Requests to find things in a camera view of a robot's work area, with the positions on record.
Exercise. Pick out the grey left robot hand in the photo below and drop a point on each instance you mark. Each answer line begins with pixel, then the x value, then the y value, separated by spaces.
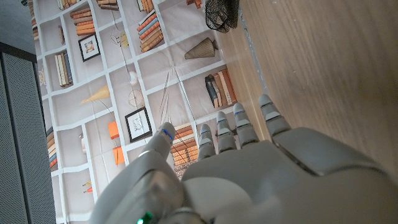
pixel 264 180

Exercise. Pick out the dark brown mesh netting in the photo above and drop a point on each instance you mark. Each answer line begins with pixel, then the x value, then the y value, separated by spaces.
pixel 222 15

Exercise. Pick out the printed bookshelf backdrop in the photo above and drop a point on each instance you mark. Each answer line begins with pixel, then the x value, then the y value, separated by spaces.
pixel 124 77

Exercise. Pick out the dark grey perforated panel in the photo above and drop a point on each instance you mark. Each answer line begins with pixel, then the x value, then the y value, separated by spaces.
pixel 21 140

